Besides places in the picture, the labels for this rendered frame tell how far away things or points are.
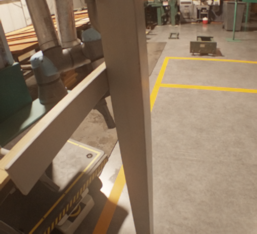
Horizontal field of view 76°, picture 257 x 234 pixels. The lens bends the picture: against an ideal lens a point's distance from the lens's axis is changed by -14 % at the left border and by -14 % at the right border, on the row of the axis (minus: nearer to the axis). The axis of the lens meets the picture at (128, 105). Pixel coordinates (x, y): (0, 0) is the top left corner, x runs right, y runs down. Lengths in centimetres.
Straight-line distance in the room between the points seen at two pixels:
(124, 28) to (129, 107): 14
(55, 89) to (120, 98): 60
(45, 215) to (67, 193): 15
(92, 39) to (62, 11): 27
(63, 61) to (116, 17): 42
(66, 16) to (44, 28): 18
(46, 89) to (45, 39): 29
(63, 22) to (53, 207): 85
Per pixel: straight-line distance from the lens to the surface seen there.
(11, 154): 22
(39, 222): 99
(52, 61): 67
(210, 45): 383
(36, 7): 73
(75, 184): 103
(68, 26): 87
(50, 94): 91
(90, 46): 63
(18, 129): 82
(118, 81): 32
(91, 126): 192
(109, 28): 30
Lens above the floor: 113
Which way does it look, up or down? 31 degrees down
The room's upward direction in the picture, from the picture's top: 7 degrees counter-clockwise
